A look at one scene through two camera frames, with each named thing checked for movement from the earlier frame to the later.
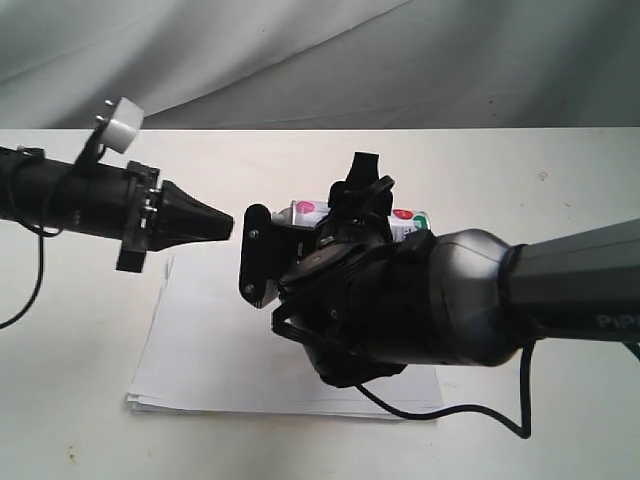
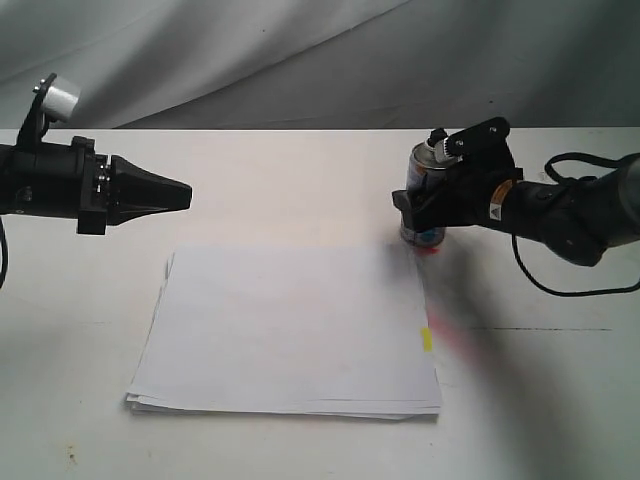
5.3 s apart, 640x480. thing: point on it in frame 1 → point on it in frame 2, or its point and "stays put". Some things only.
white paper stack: x=209 y=350 stays put
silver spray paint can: x=307 y=213 → x=426 y=167
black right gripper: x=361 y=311 → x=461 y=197
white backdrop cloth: x=321 y=64 stays put
